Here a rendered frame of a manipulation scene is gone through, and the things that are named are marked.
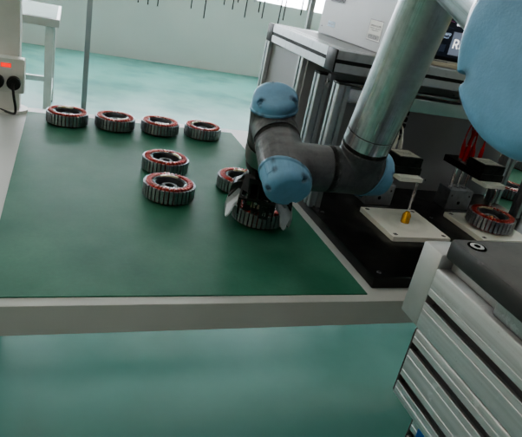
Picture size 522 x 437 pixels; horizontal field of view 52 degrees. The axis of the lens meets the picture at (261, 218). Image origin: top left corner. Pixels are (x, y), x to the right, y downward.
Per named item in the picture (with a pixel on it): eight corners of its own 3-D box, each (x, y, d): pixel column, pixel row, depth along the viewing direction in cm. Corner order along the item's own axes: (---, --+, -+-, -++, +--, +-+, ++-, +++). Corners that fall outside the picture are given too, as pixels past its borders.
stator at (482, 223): (521, 238, 126) (527, 225, 124) (480, 234, 123) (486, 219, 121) (493, 218, 136) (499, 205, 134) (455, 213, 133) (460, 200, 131)
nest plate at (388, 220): (449, 243, 117) (451, 238, 117) (392, 241, 112) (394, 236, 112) (412, 213, 130) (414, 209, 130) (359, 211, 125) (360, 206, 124)
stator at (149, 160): (152, 179, 123) (153, 164, 121) (133, 161, 131) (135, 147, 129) (194, 178, 129) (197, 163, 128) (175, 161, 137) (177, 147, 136)
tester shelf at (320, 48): (570, 109, 134) (577, 92, 132) (331, 72, 110) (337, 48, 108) (461, 74, 171) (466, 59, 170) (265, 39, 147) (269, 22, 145)
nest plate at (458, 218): (531, 245, 126) (533, 241, 126) (481, 244, 121) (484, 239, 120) (489, 218, 139) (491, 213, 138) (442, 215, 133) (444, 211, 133)
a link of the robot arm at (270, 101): (255, 114, 80) (248, 76, 85) (249, 162, 89) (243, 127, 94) (306, 112, 82) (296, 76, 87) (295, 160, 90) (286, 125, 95)
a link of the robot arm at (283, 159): (342, 179, 79) (327, 127, 85) (271, 172, 75) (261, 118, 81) (322, 211, 85) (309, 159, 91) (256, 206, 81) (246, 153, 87)
